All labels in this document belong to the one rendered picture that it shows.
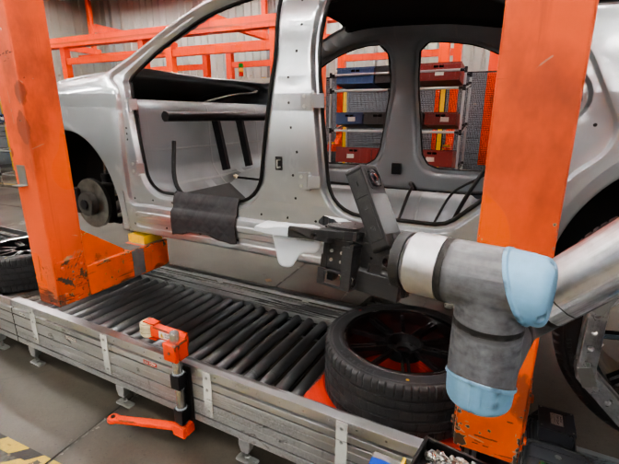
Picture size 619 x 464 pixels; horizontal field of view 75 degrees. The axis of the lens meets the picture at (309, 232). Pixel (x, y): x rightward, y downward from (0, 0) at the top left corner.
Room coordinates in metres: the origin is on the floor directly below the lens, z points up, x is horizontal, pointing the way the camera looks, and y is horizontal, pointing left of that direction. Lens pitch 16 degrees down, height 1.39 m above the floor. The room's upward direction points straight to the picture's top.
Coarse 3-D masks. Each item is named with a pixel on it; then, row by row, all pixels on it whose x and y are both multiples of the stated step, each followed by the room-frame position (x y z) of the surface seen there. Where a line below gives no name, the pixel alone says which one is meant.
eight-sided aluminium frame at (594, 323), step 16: (608, 304) 0.88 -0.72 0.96; (592, 320) 0.89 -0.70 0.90; (592, 336) 0.89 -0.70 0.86; (576, 352) 0.95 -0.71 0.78; (592, 352) 0.89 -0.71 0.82; (576, 368) 0.91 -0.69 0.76; (592, 368) 0.88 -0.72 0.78; (592, 384) 0.88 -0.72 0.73; (608, 384) 0.91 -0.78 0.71; (608, 400) 0.86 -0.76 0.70
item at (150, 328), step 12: (144, 324) 1.60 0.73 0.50; (156, 324) 1.60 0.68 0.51; (144, 336) 1.60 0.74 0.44; (156, 336) 1.59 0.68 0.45; (168, 336) 1.55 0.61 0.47; (180, 336) 1.51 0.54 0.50; (168, 348) 1.43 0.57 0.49; (180, 348) 1.43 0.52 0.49; (168, 360) 1.43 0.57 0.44; (180, 360) 1.43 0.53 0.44; (108, 420) 1.50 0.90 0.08; (120, 420) 1.50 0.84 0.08; (132, 420) 1.50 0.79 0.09; (144, 420) 1.49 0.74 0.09; (156, 420) 1.49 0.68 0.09; (180, 432) 1.42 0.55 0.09; (192, 432) 1.45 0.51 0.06
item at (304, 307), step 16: (160, 272) 2.67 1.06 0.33; (192, 272) 2.52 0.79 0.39; (208, 288) 2.47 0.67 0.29; (224, 288) 2.41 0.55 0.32; (240, 288) 2.37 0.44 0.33; (256, 288) 2.32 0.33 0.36; (272, 288) 2.25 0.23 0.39; (272, 304) 2.24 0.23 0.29; (288, 304) 2.18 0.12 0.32; (304, 304) 2.15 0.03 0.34; (320, 304) 2.12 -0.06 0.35; (336, 304) 2.03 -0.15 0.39
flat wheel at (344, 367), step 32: (352, 320) 1.64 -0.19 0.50; (384, 320) 1.73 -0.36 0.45; (416, 320) 1.70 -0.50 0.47; (448, 320) 1.63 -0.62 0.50; (352, 352) 1.39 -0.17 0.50; (384, 352) 1.49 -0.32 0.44; (416, 352) 1.42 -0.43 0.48; (448, 352) 1.42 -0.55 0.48; (352, 384) 1.27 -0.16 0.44; (384, 384) 1.20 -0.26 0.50; (416, 384) 1.19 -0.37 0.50; (384, 416) 1.20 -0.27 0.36; (416, 416) 1.16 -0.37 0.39; (448, 416) 1.17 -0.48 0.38
